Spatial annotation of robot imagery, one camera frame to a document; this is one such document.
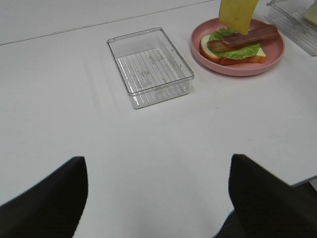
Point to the left clear plastic tray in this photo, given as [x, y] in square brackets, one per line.
[150, 66]

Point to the pink round plate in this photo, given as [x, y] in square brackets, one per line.
[274, 50]

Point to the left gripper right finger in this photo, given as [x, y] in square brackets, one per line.
[267, 207]

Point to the dark brown bacon strip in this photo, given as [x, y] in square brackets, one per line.
[219, 47]

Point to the pink bacon strip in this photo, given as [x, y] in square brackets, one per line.
[268, 31]

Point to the right clear plastic tray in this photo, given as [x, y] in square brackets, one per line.
[288, 16]

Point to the bread slice from tray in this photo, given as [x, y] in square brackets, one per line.
[224, 61]

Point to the clear plastic tray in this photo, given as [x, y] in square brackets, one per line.
[288, 16]
[150, 66]

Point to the bread slice in right tray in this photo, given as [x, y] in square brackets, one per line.
[311, 14]

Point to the green lettuce leaf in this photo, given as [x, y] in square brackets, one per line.
[238, 54]

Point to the yellow cheese slice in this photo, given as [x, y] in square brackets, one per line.
[237, 14]

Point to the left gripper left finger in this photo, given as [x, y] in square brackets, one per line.
[50, 209]

